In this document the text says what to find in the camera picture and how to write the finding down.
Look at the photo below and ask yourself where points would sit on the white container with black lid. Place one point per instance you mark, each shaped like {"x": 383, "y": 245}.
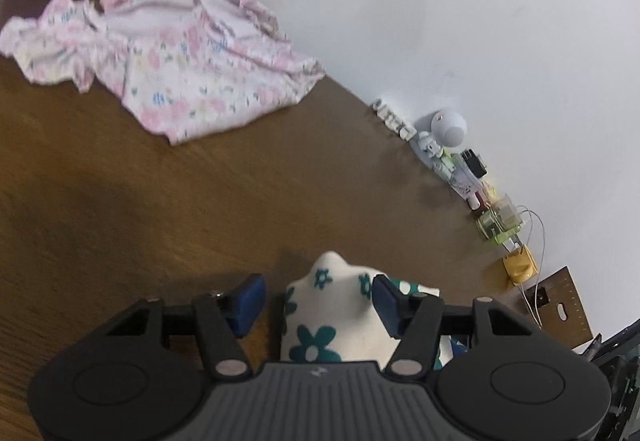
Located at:
{"x": 462, "y": 181}

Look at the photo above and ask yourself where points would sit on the glass cup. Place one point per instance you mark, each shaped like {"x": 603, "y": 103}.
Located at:
{"x": 500, "y": 221}

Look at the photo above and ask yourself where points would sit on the cream dress with teal flowers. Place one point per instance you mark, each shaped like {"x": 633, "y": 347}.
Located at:
{"x": 335, "y": 316}

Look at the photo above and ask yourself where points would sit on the small black gadget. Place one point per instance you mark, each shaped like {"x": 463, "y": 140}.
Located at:
{"x": 475, "y": 163}

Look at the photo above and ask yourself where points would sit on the white robot figurine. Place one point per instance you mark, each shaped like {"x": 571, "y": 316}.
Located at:
{"x": 445, "y": 133}

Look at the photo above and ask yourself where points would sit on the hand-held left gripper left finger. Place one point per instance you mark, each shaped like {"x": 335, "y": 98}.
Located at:
{"x": 247, "y": 303}

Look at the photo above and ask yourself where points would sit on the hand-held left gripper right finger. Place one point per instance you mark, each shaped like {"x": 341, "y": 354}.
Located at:
{"x": 390, "y": 306}

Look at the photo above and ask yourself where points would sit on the yellow mug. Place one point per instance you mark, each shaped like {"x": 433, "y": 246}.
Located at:
{"x": 520, "y": 266}

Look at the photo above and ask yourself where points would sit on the brown board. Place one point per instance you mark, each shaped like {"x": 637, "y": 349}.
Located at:
{"x": 560, "y": 306}

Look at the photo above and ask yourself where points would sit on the white clips row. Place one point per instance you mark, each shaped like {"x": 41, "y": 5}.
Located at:
{"x": 392, "y": 118}

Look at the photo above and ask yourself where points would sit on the pink floral garment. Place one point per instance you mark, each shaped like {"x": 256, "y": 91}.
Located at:
{"x": 175, "y": 61}

